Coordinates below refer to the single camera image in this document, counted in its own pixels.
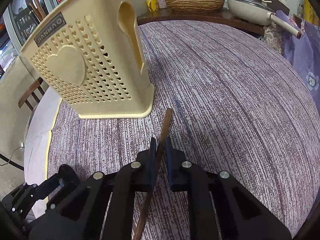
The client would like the dark wooden counter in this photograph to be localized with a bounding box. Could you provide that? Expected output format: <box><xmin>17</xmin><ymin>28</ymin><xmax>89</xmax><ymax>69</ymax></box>
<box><xmin>137</xmin><ymin>8</ymin><xmax>265</xmax><ymax>35</ymax></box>

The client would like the brown wooden chopstick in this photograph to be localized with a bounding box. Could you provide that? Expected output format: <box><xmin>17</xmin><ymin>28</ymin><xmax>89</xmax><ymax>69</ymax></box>
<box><xmin>133</xmin><ymin>108</ymin><xmax>173</xmax><ymax>240</ymax></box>

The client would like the purple floral cloth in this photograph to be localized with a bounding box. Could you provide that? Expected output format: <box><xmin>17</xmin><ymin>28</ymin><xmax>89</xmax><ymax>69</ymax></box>
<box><xmin>276</xmin><ymin>10</ymin><xmax>319</xmax><ymax>108</ymax></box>

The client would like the purple striped tablecloth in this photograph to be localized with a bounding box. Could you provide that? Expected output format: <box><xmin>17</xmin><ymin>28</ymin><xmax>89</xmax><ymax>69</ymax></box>
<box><xmin>48</xmin><ymin>21</ymin><xmax>319</xmax><ymax>235</ymax></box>

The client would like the cream plastic utensil holder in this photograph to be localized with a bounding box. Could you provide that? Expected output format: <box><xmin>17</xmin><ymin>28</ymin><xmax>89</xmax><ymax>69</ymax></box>
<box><xmin>21</xmin><ymin>0</ymin><xmax>155</xmax><ymax>119</ymax></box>

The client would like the yellow roll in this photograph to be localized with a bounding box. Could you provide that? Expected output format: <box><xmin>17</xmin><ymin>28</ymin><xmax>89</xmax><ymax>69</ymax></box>
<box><xmin>303</xmin><ymin>0</ymin><xmax>320</xmax><ymax>27</ymax></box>

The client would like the woven brown basin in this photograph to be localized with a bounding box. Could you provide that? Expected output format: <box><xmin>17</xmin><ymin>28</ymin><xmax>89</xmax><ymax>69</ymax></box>
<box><xmin>165</xmin><ymin>0</ymin><xmax>225</xmax><ymax>12</ymax></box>

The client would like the cream frying pan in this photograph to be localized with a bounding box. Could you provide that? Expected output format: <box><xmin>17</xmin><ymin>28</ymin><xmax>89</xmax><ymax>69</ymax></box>
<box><xmin>227</xmin><ymin>0</ymin><xmax>302</xmax><ymax>39</ymax></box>

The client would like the yellow cup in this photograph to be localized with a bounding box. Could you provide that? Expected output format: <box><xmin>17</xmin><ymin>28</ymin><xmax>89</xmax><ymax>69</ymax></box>
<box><xmin>146</xmin><ymin>0</ymin><xmax>159</xmax><ymax>12</ymax></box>

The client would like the wooden chair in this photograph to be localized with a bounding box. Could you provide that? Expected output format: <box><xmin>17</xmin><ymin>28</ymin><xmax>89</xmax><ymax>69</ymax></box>
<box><xmin>18</xmin><ymin>77</ymin><xmax>45</xmax><ymax>111</ymax></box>

